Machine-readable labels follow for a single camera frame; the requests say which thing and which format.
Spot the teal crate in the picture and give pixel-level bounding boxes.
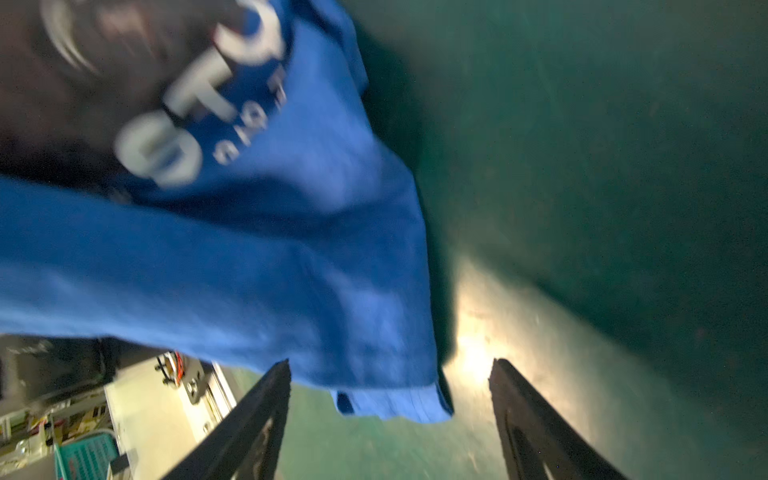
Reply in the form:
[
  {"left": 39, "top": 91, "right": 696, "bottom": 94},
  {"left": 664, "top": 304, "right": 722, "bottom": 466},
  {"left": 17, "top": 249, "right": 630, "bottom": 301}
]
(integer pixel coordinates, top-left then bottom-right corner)
[{"left": 54, "top": 431, "right": 120, "bottom": 480}]

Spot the blue panda print t-shirt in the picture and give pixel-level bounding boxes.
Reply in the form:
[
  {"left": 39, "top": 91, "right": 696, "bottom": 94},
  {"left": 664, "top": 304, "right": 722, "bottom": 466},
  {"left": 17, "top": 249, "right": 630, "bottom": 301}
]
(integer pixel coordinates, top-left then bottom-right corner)
[{"left": 1, "top": 1, "right": 453, "bottom": 423}]

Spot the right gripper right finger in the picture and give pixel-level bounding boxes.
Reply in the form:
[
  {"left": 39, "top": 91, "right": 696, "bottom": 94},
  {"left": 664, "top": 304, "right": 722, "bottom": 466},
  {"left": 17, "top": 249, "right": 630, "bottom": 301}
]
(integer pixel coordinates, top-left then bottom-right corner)
[{"left": 489, "top": 359, "right": 624, "bottom": 479}]

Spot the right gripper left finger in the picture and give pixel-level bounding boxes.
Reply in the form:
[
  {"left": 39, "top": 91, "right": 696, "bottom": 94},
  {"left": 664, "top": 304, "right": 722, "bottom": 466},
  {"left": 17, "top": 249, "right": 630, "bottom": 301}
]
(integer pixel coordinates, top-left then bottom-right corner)
[{"left": 163, "top": 360, "right": 291, "bottom": 480}]

